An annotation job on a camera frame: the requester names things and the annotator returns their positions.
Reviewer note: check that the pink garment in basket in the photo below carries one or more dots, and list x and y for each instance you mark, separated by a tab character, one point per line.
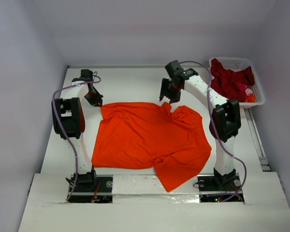
244	89

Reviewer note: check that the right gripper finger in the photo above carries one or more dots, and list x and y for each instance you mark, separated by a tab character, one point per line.
174	96
164	90

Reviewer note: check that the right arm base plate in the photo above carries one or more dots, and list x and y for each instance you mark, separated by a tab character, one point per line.
211	192

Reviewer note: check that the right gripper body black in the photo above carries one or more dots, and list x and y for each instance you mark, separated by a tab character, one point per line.
170	90

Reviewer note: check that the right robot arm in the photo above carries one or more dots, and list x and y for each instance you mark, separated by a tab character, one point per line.
225	120

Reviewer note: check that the white plastic basket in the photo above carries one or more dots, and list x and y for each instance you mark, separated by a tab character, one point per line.
238	64

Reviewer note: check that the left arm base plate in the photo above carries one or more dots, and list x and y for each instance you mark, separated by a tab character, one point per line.
87	193

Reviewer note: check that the orange t shirt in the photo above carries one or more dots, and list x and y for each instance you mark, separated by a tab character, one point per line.
142	135

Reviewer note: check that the small orange garment in basket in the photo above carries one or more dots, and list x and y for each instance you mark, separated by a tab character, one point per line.
250	98

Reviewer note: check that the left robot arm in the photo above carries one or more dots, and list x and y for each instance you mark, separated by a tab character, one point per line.
69	122

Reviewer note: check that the dark red t shirt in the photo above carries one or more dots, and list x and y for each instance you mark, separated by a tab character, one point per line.
225	81

